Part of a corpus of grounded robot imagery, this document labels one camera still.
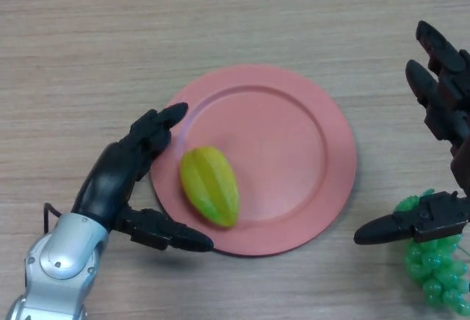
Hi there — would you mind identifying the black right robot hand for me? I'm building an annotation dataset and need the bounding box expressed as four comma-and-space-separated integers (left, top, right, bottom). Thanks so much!
353, 21, 470, 247

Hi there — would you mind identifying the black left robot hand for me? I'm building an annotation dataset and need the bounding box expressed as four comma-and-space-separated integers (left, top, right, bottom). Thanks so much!
70, 102, 215, 254

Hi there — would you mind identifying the yellow green starfruit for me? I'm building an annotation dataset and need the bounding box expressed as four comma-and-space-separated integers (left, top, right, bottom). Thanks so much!
178, 145, 241, 229

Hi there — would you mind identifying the pink round plate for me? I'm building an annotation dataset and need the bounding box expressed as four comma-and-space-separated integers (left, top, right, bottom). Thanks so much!
149, 63, 357, 257

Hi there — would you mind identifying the green plastic grape bunch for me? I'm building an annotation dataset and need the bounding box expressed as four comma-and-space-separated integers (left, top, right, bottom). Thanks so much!
391, 187, 470, 316

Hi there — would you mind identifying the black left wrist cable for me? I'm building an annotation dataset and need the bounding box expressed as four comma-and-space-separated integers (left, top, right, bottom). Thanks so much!
43, 202, 63, 233

